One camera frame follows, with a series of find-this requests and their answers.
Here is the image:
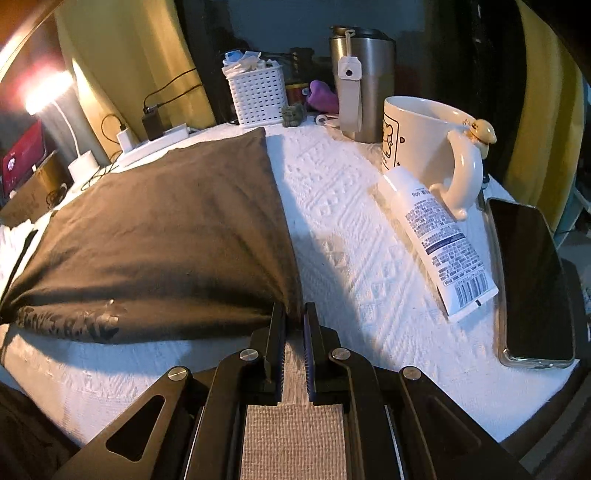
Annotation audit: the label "stainless steel tumbler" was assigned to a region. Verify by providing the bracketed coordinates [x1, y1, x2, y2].
[329, 25, 397, 144]

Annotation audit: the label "black smartphone in clear case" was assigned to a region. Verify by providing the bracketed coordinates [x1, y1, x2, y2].
[485, 198, 575, 369]

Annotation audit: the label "white textured blanket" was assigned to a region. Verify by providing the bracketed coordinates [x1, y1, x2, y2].
[0, 122, 578, 444]

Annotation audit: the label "black charger plug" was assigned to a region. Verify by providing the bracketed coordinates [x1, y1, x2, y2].
[141, 108, 164, 139]

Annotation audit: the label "tablet with red screen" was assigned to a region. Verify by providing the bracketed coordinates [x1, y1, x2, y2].
[2, 124, 47, 195]

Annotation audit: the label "yellow curtain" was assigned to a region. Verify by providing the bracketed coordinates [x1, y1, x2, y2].
[55, 0, 218, 158]
[503, 0, 585, 232]

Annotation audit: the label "white cream tube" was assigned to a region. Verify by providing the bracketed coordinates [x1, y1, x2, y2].
[376, 166, 499, 323]

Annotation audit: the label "dark brown t-shirt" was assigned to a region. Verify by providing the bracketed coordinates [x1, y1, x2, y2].
[0, 126, 303, 344]

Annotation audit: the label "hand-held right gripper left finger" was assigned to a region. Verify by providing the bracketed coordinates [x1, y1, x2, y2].
[46, 302, 289, 480]

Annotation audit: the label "cream cartoon mug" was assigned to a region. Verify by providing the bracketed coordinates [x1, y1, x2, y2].
[381, 95, 498, 220]

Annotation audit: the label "cardboard box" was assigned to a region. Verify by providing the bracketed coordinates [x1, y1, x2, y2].
[0, 150, 72, 227]

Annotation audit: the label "black looped charger cable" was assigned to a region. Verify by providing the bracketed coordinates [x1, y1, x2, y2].
[83, 113, 127, 190]

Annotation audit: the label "packets in basket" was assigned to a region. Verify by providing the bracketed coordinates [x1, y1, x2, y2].
[222, 50, 278, 77]

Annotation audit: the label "white woven plastic basket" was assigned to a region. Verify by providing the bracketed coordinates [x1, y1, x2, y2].
[226, 65, 284, 127]

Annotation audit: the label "white desk lamp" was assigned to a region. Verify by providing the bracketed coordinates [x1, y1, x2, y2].
[23, 69, 100, 183]

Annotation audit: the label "white power strip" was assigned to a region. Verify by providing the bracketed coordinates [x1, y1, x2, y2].
[121, 122, 191, 163]

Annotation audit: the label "purple soft toy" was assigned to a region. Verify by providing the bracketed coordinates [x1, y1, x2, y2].
[308, 80, 340, 113]

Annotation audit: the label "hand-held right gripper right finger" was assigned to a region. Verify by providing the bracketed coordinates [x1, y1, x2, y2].
[304, 302, 541, 480]

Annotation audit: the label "black straight charger cable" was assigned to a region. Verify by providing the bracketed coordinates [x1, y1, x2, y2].
[143, 67, 200, 112]

